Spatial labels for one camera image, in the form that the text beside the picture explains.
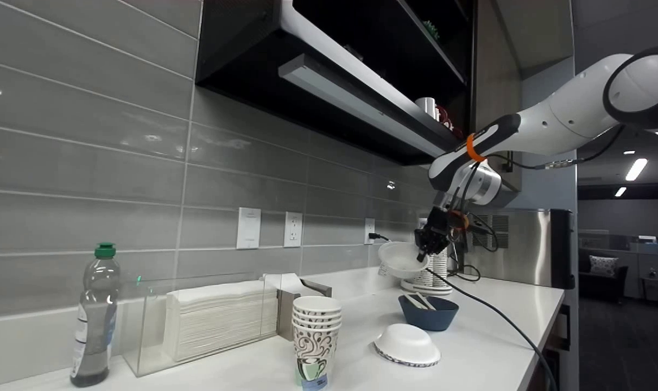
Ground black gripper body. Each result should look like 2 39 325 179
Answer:
414 207 461 257

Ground blue bowl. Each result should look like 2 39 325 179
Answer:
397 290 461 334

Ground white upturned bowl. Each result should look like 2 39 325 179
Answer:
371 321 444 369

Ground light stick pieces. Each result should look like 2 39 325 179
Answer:
406 290 439 313

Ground white outlet with plug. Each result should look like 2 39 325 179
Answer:
360 217 391 245

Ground stainless steel appliance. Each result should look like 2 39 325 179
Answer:
479 207 578 290

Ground printed paper cup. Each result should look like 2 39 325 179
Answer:
291 331 338 391
291 311 344 323
291 323 341 336
291 293 344 315
291 316 344 330

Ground brown tissue box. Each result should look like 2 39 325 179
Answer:
274 272 337 343

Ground under-cabinet light bar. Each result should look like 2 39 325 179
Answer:
275 52 432 158

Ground white cushion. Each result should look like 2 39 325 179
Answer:
589 251 621 280

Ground dark armchair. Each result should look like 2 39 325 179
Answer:
578 248 631 304

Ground long ceiling light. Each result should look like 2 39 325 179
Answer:
624 155 651 185

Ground white napkin stack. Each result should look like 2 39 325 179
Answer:
160 280 281 362

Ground black overhead cabinet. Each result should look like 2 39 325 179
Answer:
193 0 481 166

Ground clear acrylic napkin holder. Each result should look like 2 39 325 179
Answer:
120 276 281 377

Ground clear bottle green cap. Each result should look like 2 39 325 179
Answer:
70 241 123 388

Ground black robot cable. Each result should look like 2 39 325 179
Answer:
422 264 559 391

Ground orange strap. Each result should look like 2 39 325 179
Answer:
462 133 487 165

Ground large white wall plate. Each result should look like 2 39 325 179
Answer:
235 207 264 250

